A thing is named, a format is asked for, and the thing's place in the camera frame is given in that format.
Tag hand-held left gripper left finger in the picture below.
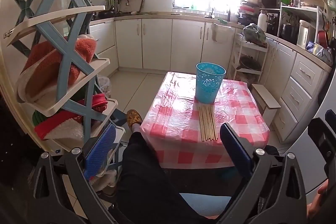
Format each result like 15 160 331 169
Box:
31 123 124 224

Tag orange fluffy slipper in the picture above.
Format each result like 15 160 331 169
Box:
17 42 87 110
70 37 98 80

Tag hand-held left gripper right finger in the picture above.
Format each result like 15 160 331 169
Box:
220 123 315 224

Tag person's right hand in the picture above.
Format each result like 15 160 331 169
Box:
307 179 331 220

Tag red and white fluffy slipper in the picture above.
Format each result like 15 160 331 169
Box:
34 111 85 141

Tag red pot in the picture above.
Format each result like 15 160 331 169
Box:
317 30 330 48

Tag dark framed tray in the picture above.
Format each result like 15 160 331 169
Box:
119 0 144 14

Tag silver foil bag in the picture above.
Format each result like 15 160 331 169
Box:
315 47 334 66

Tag green slipper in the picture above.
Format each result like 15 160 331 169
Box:
32 108 54 126

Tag red checked tablecloth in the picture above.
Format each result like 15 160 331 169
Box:
140 71 270 170

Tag white electric water pot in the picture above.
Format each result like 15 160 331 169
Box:
296 20 317 50

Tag white thermos jug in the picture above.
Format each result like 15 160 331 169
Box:
257 10 269 33

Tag white counter shelf rack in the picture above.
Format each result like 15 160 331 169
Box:
278 2 328 44

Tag person's black trouser leg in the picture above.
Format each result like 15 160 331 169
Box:
115 131 237 224

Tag row of wooden chopsticks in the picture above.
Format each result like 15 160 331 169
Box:
197 105 218 142

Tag white trolley shelf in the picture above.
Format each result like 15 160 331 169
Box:
228 34 270 86

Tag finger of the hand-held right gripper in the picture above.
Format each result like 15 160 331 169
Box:
325 110 336 127
308 118 336 182

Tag blue perforated plastic basket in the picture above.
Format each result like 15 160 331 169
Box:
195 62 226 104

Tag white lower kitchen cabinets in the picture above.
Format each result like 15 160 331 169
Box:
89 17 332 145

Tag green plastic bag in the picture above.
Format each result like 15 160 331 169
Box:
242 24 267 44

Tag yellow patterned slipper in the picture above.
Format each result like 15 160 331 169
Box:
126 109 144 130

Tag white hanging bin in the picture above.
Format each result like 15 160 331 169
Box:
211 22 235 44

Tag blue snack bag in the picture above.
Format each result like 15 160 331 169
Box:
306 41 324 54

